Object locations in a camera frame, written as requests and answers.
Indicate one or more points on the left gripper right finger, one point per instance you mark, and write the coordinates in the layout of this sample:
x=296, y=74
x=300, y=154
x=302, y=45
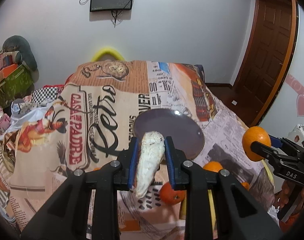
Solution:
x=238, y=214

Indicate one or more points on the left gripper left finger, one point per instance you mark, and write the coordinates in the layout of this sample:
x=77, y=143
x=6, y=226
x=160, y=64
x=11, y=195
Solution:
x=65, y=214

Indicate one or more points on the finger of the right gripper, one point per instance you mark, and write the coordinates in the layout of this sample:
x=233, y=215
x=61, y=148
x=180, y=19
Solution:
x=259, y=151
x=285, y=144

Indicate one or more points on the yellow banana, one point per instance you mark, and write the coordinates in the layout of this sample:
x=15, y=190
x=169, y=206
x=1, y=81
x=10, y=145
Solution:
x=183, y=209

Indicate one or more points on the small orange at right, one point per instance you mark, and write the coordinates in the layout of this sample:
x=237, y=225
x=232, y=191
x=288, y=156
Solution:
x=246, y=185

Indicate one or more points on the orange under gripper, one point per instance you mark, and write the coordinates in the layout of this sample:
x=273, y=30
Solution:
x=170, y=196

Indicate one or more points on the dark glass plate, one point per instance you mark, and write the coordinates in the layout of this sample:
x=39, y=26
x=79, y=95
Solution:
x=186, y=134

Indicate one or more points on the brown wooden door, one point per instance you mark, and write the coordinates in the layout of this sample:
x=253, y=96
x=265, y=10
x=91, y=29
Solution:
x=266, y=58

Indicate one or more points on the printed retro tablecloth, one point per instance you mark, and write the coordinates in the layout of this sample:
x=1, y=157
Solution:
x=92, y=119

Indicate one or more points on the pink toy figure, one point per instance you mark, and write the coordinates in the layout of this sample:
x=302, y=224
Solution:
x=4, y=121

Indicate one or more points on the checkered cloth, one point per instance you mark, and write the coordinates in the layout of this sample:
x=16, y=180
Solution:
x=45, y=95

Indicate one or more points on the green storage box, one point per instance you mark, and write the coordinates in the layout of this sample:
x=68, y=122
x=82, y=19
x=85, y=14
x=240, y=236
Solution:
x=15, y=86

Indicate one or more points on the grey plush toy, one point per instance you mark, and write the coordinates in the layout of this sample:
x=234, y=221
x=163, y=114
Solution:
x=21, y=45

